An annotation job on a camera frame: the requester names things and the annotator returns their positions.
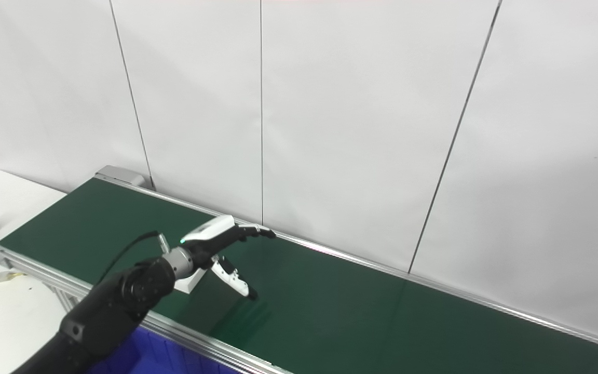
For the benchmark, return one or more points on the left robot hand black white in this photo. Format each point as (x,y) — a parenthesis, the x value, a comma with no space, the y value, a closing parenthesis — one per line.
(211,231)

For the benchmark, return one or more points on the blue plastic bin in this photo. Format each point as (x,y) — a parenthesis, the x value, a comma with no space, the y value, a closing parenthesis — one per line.
(148,353)

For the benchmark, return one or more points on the grey conveyor end housing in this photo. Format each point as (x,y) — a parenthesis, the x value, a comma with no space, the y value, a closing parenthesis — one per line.
(120,175)

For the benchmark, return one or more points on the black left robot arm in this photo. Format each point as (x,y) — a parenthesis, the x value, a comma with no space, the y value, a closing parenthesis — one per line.
(112,306)

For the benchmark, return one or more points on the white square part round hole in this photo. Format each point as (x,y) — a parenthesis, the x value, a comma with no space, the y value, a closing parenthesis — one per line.
(190,284)

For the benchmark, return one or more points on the aluminium conveyor leg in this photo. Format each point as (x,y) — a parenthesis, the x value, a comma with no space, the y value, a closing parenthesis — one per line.
(65,300)

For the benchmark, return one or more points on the green conveyor belt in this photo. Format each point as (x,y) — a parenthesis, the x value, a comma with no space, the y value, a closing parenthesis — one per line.
(340,306)
(195,337)

